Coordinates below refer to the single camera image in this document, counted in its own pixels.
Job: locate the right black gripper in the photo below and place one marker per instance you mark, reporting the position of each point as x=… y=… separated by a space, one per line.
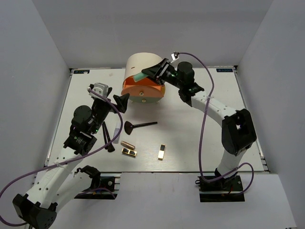
x=157 y=70

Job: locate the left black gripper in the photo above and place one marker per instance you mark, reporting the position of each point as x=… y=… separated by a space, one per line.
x=122 y=101

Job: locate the green white makeup tube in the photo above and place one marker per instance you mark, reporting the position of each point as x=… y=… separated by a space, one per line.
x=139 y=76

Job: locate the round beige orange organizer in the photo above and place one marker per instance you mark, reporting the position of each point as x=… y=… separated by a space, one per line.
x=144 y=90

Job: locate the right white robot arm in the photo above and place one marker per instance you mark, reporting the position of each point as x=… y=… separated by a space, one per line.
x=237 y=128

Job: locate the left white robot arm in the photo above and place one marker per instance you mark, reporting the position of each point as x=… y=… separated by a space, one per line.
x=39 y=205

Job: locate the black fan brush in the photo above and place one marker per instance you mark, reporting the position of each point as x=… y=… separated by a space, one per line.
x=128 y=127

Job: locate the rose gold lipstick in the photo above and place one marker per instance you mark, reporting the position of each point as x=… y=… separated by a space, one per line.
x=127 y=145

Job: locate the black gold lipstick case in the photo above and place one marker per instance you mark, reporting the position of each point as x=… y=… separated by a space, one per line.
x=129 y=152

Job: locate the gold black lipstick upright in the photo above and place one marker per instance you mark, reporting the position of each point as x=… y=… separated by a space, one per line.
x=161 y=152

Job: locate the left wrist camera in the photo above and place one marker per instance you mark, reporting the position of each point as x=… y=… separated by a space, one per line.
x=100 y=89

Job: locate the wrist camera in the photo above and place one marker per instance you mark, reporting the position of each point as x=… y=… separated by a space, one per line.
x=175 y=56
x=100 y=89

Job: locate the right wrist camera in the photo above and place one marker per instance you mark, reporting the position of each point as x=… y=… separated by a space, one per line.
x=175 y=56

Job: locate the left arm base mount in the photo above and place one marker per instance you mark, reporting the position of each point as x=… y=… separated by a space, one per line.
x=107 y=190

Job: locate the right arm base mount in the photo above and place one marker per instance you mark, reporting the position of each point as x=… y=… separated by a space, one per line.
x=219 y=191

